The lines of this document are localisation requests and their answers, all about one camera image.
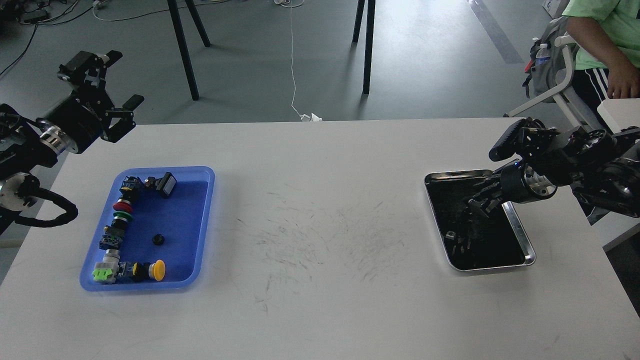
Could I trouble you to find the white side table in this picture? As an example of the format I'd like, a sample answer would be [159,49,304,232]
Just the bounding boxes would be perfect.
[597,98,640,133]

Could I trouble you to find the person in green shirt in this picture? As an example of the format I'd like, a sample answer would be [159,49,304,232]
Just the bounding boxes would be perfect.
[563,0,640,114]

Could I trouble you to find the red push button switch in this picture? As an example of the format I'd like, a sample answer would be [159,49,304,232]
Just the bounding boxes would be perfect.
[112,177,144,214]

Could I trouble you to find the blue plastic tray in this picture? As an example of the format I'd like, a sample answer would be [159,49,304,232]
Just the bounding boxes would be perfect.
[78,166,216,292]

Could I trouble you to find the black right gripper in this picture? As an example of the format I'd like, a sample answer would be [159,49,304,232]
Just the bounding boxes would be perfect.
[466,162,558,219]

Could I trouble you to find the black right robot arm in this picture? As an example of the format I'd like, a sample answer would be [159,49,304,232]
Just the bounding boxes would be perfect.
[466,117,639,218]

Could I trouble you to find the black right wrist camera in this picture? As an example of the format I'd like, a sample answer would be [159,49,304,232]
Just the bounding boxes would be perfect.
[488,117,560,162]

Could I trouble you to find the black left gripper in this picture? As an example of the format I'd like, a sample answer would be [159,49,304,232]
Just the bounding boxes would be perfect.
[38,50,145,154]

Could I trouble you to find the black left stand leg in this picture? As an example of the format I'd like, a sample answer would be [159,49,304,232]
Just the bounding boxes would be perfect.
[167,0,211,101]

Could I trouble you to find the white chair frame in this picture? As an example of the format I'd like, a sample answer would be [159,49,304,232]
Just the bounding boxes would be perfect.
[503,25,605,130]

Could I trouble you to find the plastic water bottle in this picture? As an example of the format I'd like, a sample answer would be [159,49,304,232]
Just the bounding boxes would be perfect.
[534,42,551,67]

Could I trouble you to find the black square button switch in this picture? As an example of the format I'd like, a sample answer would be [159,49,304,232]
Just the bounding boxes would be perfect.
[142,171,178,199]

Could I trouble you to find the white floor cable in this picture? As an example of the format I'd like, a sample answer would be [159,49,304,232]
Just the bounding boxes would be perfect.
[274,0,323,122]

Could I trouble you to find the green white connector switch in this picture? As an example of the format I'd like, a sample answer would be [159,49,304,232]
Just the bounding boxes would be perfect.
[91,249,121,285]

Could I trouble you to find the green push button switch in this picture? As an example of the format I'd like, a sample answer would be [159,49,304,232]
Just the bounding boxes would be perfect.
[99,210,134,251]

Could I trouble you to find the silver metal tray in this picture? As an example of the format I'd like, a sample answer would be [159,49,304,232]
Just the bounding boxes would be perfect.
[423,170,537,274]

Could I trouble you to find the white box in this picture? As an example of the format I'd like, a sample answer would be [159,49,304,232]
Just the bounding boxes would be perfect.
[541,0,570,19]

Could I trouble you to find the black stand leg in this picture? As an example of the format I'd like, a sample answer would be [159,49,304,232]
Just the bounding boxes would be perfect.
[167,0,211,101]
[352,0,377,95]

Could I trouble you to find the black floor cables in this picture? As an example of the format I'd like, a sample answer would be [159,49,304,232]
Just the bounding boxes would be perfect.
[0,0,101,78]

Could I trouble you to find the person's hand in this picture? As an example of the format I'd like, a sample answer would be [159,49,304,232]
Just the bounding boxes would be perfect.
[606,61,640,100]

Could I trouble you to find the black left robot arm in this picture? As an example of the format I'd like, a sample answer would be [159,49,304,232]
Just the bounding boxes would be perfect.
[0,50,144,231]

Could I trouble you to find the grey backpack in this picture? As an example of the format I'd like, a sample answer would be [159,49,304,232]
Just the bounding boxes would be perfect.
[522,16,578,104]

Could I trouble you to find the black right stand leg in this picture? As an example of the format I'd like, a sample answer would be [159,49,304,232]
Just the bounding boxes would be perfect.
[352,0,377,95]

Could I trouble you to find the yellow push button switch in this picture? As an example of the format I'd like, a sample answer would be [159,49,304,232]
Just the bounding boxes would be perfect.
[121,259,166,283]

